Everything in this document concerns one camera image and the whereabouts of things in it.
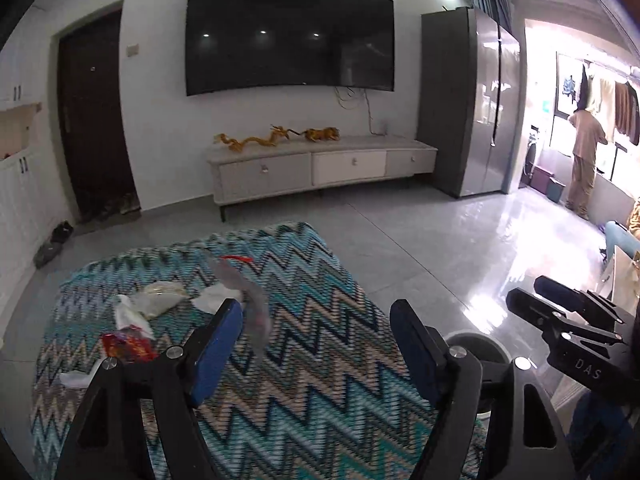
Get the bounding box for red snack wrapper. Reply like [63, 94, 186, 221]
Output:
[101, 325, 158, 363]

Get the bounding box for brown hanging garment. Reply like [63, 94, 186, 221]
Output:
[614, 80, 640, 146]

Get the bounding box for round white trash can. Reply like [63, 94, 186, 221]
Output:
[444, 330, 511, 423]

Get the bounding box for white television cabinet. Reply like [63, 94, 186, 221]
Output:
[206, 135, 439, 222]

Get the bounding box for pair of grey slippers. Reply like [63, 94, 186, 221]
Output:
[32, 242, 63, 269]

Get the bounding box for grey plastic wrapper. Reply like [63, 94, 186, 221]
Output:
[202, 247, 273, 361]

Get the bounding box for hanging television cables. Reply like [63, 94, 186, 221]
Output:
[334, 86, 374, 133]

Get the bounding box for small white paper scrap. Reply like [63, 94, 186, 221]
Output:
[59, 371, 96, 390]

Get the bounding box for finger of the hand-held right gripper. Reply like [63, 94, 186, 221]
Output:
[506, 287, 626, 346]
[533, 275, 628, 323]

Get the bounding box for cream hanging garment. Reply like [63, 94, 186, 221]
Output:
[587, 77, 617, 128]

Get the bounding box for zigzag knitted blanket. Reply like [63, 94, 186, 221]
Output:
[30, 221, 488, 480]

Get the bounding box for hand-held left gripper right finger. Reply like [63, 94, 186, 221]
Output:
[389, 299, 568, 480]

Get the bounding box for beige furniture panel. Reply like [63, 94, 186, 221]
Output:
[597, 245, 640, 301]

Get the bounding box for dark brown entrance door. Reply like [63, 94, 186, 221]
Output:
[56, 7, 141, 216]

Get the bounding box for grey steel refrigerator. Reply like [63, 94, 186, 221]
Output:
[420, 6, 522, 200]

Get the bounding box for blue curtain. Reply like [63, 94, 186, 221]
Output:
[472, 0, 516, 36]

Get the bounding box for crumpled white tissue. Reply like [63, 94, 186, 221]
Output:
[114, 294, 156, 341]

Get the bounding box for golden dragon figurine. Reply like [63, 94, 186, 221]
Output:
[214, 125, 301, 153]

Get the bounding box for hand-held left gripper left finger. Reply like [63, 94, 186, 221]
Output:
[54, 298, 246, 480]

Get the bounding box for washing machine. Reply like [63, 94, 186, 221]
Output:
[520, 125, 543, 188]

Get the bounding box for dark hanging garment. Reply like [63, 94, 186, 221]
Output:
[574, 62, 592, 111]

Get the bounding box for white hallway cupboard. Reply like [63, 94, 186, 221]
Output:
[0, 47, 71, 311]

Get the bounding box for clear plastic bag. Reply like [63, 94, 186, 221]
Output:
[131, 281, 193, 318]

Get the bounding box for white paper napkin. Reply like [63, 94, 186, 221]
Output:
[192, 287, 236, 313]

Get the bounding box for black wall television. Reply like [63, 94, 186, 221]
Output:
[185, 0, 396, 97]

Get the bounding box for golden tiger figurine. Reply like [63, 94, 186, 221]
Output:
[301, 127, 342, 142]

